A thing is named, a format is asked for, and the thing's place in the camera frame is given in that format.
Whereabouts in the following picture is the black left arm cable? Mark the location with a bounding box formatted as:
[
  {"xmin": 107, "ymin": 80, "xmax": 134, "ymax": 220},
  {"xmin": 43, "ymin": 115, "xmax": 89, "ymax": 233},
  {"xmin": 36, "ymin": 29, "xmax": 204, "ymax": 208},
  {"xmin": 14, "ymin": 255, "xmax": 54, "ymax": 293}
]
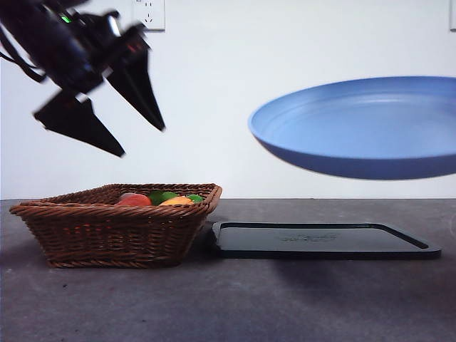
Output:
[{"xmin": 0, "ymin": 24, "xmax": 49, "ymax": 83}]

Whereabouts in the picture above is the brown wicker basket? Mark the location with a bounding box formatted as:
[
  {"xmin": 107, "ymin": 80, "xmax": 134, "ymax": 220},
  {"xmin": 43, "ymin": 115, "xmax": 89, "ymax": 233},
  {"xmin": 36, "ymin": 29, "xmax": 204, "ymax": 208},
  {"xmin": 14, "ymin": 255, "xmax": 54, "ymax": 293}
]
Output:
[{"xmin": 9, "ymin": 182, "xmax": 224, "ymax": 269}]

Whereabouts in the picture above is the green leafy vegetable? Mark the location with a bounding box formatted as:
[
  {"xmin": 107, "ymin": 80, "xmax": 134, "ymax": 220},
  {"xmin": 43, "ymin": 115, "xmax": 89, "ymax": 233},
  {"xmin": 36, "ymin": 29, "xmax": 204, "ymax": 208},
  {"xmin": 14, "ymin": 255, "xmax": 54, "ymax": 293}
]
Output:
[{"xmin": 147, "ymin": 190, "xmax": 179, "ymax": 207}]

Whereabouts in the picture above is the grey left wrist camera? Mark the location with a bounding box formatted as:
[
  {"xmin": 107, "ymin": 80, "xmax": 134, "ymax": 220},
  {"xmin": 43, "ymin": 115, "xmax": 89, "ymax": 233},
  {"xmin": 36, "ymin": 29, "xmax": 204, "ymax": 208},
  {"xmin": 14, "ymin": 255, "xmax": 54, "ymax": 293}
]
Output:
[{"xmin": 102, "ymin": 11, "xmax": 123, "ymax": 37}]

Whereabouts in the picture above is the blue round plate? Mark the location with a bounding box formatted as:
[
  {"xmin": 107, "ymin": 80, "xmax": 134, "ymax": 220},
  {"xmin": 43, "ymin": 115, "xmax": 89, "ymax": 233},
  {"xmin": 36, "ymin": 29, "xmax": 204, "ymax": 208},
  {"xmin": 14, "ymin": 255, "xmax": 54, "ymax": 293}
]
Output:
[{"xmin": 248, "ymin": 75, "xmax": 456, "ymax": 180}]

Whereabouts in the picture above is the black rectangular tray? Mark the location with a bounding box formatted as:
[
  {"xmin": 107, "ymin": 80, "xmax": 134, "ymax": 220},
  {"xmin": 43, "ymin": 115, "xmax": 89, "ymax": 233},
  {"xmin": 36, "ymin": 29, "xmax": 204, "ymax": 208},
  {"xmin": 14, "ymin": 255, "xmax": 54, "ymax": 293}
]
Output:
[{"xmin": 209, "ymin": 221, "xmax": 442, "ymax": 260}]

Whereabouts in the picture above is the orange toy corn cob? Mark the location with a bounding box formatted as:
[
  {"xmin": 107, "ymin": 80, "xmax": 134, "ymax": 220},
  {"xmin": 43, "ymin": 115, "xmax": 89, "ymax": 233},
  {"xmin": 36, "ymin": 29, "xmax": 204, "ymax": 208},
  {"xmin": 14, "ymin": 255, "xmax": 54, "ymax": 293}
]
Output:
[{"xmin": 159, "ymin": 196, "xmax": 195, "ymax": 207}]

